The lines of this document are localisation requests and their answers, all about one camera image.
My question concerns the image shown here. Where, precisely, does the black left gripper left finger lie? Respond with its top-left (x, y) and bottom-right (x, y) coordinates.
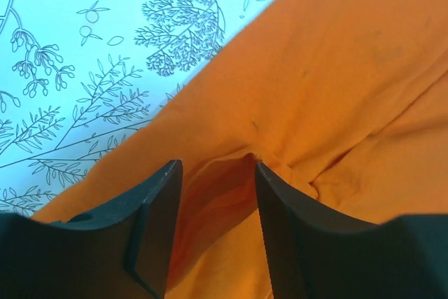
top-left (1, 160), bottom-right (183, 298)

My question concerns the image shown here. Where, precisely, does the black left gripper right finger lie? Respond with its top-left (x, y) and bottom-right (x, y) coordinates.
top-left (255, 163), bottom-right (447, 298)

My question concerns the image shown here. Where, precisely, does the orange t shirt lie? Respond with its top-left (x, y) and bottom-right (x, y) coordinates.
top-left (34, 0), bottom-right (447, 298)

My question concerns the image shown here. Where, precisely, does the floral patterned table mat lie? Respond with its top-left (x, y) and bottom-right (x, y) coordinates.
top-left (1, 0), bottom-right (273, 216)

